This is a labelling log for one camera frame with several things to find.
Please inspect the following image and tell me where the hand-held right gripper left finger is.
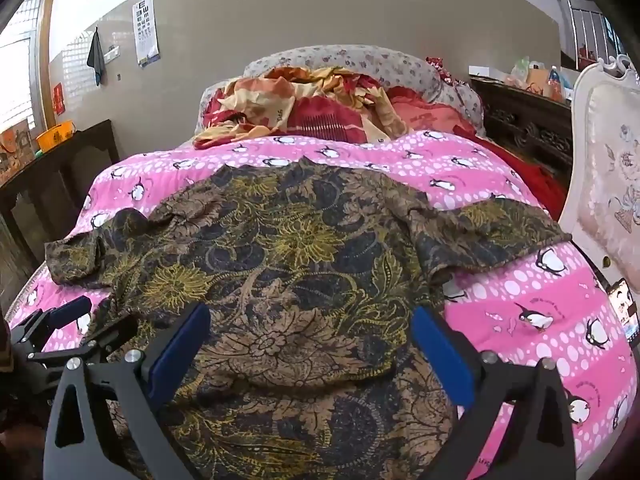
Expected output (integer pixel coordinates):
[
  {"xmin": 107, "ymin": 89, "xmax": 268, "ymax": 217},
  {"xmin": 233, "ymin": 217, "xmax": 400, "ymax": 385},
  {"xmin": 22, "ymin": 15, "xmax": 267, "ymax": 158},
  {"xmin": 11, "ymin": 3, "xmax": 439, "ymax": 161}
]
[{"xmin": 42, "ymin": 302, "xmax": 212, "ymax": 480}]

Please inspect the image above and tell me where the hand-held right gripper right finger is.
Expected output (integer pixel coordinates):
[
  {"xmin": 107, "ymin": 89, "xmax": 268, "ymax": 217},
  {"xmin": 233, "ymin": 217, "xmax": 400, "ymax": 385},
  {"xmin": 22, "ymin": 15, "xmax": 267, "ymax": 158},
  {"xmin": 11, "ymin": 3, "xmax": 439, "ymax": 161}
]
[{"xmin": 411, "ymin": 306, "xmax": 578, "ymax": 480}]

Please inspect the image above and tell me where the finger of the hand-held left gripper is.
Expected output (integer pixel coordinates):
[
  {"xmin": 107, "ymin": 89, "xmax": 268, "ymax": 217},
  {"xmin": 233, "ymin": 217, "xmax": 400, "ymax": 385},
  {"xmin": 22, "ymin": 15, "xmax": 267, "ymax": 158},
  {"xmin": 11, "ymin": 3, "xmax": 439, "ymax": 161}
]
[
  {"xmin": 7, "ymin": 296, "xmax": 94, "ymax": 356},
  {"xmin": 27, "ymin": 312, "xmax": 141, "ymax": 368}
]

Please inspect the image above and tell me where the brown floral patterned shirt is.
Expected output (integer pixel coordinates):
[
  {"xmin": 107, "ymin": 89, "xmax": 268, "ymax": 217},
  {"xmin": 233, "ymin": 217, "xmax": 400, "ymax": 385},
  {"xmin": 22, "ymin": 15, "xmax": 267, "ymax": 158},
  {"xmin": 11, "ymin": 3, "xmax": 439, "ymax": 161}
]
[{"xmin": 44, "ymin": 156, "xmax": 573, "ymax": 480}]

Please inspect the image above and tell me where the plain dark wooden cabinet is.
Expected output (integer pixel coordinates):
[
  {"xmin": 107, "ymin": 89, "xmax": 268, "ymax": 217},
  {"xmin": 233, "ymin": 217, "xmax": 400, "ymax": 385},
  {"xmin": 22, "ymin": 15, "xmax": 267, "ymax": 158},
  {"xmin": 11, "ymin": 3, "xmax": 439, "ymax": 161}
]
[{"xmin": 0, "ymin": 119, "xmax": 121, "ymax": 261}]

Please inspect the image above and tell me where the printed cardboard box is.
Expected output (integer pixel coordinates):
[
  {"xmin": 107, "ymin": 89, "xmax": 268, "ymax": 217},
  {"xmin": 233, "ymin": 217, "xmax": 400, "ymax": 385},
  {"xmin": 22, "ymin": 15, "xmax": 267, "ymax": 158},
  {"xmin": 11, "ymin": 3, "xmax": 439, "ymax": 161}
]
[{"xmin": 0, "ymin": 120, "xmax": 37, "ymax": 182}]

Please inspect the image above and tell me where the orange plastic basin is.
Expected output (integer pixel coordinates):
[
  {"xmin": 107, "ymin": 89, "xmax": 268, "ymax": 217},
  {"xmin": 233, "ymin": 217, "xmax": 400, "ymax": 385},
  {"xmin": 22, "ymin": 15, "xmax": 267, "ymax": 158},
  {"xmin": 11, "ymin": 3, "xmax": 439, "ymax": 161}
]
[{"xmin": 35, "ymin": 120, "xmax": 77, "ymax": 153}]

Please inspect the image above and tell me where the smartphone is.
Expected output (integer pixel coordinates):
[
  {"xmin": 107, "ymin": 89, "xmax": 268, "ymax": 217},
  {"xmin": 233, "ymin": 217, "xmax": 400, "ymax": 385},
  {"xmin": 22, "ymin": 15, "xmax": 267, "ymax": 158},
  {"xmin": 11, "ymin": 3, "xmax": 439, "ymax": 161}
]
[{"xmin": 607, "ymin": 277, "xmax": 640, "ymax": 346}]

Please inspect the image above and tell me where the red bed sheet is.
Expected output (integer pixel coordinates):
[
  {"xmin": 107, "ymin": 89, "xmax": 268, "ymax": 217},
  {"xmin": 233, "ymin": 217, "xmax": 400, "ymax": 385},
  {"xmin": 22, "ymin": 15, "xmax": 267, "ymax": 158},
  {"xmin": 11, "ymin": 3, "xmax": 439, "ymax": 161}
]
[{"xmin": 475, "ymin": 137, "xmax": 568, "ymax": 218}]

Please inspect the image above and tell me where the pink penguin print blanket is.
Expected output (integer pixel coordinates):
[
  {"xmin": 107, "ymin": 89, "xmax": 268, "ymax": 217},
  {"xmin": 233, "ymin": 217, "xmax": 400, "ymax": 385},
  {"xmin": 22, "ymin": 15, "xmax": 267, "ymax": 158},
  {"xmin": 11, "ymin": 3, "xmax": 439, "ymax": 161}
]
[{"xmin": 5, "ymin": 130, "xmax": 638, "ymax": 480}]

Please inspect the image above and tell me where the window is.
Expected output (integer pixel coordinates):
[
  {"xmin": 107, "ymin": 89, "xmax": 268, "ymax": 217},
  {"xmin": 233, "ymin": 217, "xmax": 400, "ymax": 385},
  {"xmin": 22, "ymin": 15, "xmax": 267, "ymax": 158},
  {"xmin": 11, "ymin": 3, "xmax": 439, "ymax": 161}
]
[{"xmin": 0, "ymin": 0, "xmax": 56, "ymax": 131}]

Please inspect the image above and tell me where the red embroidered pillow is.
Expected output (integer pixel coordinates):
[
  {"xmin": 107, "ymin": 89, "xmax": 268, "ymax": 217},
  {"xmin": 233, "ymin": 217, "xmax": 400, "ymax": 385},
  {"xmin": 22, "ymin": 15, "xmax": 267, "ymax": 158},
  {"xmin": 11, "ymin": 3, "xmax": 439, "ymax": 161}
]
[{"xmin": 387, "ymin": 85, "xmax": 478, "ymax": 138}]

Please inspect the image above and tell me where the dark carved wooden headboard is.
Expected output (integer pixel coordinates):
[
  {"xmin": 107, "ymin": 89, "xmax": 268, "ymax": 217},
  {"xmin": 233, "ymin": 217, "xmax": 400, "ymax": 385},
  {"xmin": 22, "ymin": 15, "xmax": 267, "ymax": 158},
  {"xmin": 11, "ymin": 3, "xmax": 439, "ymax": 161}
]
[{"xmin": 470, "ymin": 76, "xmax": 576, "ymax": 196}]

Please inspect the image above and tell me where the dark hanging towel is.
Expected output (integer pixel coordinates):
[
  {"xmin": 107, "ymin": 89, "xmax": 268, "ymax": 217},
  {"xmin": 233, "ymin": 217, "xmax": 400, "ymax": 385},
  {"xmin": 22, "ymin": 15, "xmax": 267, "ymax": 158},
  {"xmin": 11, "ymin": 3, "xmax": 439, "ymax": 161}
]
[{"xmin": 86, "ymin": 27, "xmax": 107, "ymax": 87}]

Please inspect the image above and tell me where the white ornate upholstered chair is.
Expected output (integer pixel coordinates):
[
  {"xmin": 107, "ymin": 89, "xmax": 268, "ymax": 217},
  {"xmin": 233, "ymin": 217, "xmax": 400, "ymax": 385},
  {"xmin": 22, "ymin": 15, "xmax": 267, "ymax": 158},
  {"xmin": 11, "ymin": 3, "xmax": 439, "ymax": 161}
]
[{"xmin": 557, "ymin": 55, "xmax": 640, "ymax": 351}]

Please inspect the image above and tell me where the red orange floral quilt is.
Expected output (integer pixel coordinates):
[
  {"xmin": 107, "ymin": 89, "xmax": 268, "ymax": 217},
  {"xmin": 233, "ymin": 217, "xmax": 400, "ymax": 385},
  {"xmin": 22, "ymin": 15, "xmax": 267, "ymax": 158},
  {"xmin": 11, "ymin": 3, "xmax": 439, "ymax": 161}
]
[{"xmin": 192, "ymin": 65, "xmax": 481, "ymax": 150}]

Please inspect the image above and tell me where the orange paper bag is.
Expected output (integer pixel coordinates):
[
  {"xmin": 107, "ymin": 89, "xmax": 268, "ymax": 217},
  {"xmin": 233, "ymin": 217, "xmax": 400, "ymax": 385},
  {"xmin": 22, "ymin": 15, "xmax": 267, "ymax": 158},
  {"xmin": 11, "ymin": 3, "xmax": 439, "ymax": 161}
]
[{"xmin": 525, "ymin": 67, "xmax": 551, "ymax": 97}]

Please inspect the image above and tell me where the clear plastic bag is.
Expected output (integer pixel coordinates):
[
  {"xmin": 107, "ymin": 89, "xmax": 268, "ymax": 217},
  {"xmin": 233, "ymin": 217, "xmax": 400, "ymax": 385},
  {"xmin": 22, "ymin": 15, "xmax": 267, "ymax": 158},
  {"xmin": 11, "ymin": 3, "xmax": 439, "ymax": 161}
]
[{"xmin": 505, "ymin": 56, "xmax": 531, "ymax": 88}]

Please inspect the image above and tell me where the plastic bottle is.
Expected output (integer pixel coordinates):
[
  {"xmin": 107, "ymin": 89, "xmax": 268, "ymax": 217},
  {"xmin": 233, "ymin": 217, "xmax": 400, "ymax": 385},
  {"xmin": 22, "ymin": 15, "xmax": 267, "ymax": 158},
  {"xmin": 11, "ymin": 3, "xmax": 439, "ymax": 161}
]
[{"xmin": 547, "ymin": 65, "xmax": 565, "ymax": 102}]

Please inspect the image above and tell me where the grey floral pillow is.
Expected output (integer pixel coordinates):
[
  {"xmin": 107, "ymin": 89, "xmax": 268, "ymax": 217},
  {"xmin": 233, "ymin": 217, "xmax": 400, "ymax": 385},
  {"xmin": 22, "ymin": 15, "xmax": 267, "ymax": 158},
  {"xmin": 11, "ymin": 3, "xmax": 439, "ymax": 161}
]
[{"xmin": 197, "ymin": 44, "xmax": 486, "ymax": 136}]

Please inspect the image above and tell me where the metal stair railing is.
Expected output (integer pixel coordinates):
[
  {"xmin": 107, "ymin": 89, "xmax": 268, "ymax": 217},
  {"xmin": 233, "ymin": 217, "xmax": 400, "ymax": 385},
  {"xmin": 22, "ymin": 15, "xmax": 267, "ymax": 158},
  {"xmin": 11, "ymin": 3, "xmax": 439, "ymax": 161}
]
[{"xmin": 555, "ymin": 0, "xmax": 626, "ymax": 68}]

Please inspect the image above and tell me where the eye chart wall poster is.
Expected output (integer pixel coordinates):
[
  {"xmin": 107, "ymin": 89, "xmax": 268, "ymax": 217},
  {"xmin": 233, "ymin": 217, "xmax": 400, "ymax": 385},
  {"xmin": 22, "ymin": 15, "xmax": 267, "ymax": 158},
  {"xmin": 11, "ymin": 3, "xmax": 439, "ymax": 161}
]
[{"xmin": 131, "ymin": 1, "xmax": 162, "ymax": 67}]

